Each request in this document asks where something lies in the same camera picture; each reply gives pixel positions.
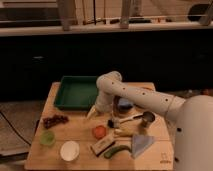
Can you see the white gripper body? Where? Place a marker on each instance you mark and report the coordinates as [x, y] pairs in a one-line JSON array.
[[104, 102]]

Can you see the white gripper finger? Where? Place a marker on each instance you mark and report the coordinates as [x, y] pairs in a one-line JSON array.
[[91, 113]]

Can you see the red apple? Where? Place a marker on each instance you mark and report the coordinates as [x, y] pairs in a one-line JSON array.
[[99, 131]]

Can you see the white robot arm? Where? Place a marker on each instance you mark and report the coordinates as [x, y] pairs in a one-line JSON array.
[[193, 149]]

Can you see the dark bowl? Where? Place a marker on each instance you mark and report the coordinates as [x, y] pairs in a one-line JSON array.
[[116, 109]]

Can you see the green plastic tray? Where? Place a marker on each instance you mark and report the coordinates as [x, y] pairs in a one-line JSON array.
[[76, 93]]

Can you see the wooden block eraser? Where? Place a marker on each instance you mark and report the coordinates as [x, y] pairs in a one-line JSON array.
[[102, 145]]

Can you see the yellow banana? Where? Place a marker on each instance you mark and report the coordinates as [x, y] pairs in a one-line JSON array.
[[123, 133]]

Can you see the green cucumber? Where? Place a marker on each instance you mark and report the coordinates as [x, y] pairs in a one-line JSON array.
[[112, 151]]

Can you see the white bowl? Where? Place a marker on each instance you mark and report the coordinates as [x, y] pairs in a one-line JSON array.
[[69, 151]]

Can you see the metal measuring cup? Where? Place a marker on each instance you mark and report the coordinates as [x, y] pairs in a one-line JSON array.
[[147, 119]]

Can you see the bunch of dark grapes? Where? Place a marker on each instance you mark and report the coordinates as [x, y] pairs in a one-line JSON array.
[[49, 122]]

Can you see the small green cup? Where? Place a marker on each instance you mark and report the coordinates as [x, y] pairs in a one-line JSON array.
[[47, 138]]

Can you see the blue grey cloth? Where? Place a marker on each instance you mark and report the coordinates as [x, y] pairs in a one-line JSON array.
[[140, 143]]

